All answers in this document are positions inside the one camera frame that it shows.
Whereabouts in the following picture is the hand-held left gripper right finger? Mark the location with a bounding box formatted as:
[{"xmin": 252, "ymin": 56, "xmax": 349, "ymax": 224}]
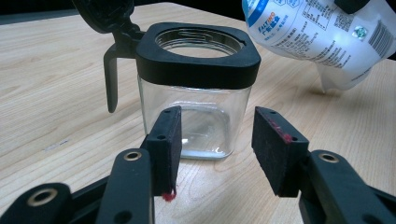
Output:
[{"xmin": 251, "ymin": 105, "xmax": 310, "ymax": 198}]

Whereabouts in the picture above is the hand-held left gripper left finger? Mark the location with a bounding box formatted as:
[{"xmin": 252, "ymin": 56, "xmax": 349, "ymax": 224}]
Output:
[{"xmin": 140, "ymin": 105, "xmax": 183, "ymax": 202}]

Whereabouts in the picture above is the white salt bag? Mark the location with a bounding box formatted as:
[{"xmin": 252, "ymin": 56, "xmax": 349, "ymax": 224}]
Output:
[{"xmin": 242, "ymin": 0, "xmax": 396, "ymax": 93}]

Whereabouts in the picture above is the glass jar with black lid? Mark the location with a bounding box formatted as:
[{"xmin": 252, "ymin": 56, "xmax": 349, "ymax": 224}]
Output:
[{"xmin": 72, "ymin": 0, "xmax": 262, "ymax": 161}]

